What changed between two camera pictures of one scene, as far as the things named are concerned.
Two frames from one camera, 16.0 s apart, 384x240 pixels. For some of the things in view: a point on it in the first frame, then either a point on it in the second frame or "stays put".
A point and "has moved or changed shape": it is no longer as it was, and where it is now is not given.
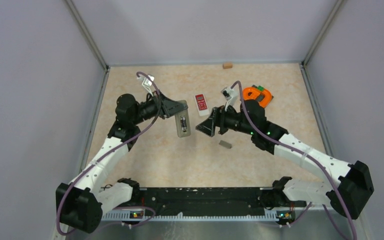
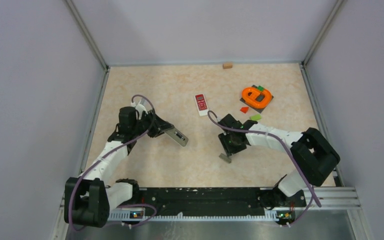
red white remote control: [202, 104] stays put
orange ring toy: [251, 93] stays put
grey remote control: [183, 122] -> [177, 136]
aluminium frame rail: [338, 6] stays put
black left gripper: [169, 107] -> [159, 125]
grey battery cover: [225, 144] has moved or changed shape
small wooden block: [226, 66] stays put
